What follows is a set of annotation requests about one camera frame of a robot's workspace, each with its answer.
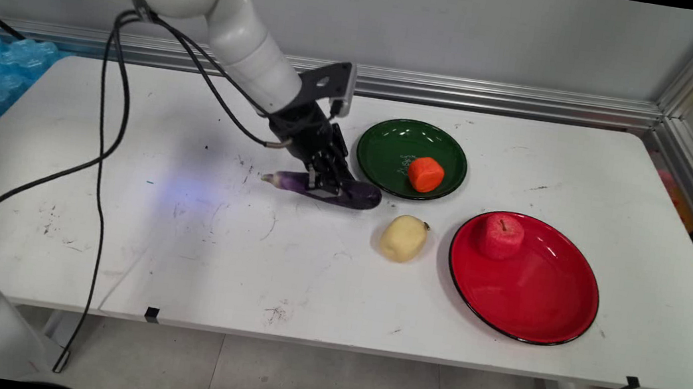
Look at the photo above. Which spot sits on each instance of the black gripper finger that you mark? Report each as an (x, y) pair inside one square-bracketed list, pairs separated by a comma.
[(320, 174), (343, 168)]

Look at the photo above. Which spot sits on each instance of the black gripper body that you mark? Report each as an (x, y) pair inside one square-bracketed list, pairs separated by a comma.
[(305, 129)]

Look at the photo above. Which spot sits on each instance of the purple toy eggplant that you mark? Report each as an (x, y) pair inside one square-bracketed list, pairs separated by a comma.
[(360, 195)]

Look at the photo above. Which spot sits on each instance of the dark green round plate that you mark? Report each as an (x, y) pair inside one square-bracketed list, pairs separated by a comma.
[(393, 147)]

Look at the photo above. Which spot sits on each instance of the orange toy carrot piece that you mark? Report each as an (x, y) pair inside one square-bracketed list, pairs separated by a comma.
[(426, 174)]

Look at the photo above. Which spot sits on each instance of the yellow toy potato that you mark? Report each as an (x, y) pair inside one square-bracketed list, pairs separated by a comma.
[(403, 238)]

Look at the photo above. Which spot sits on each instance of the red toy apple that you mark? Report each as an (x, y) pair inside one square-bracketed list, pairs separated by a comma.
[(502, 237)]

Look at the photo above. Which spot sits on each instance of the black tape marker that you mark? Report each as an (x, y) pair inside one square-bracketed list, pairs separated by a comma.
[(152, 314), (632, 383)]

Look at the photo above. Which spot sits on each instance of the red round plate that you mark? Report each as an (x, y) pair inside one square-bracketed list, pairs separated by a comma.
[(528, 292)]

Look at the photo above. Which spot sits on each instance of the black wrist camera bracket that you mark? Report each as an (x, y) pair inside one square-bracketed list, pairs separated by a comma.
[(327, 83)]

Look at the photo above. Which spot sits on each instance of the horizontal aluminium frame rail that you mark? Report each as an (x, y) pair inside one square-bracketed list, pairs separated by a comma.
[(500, 97)]

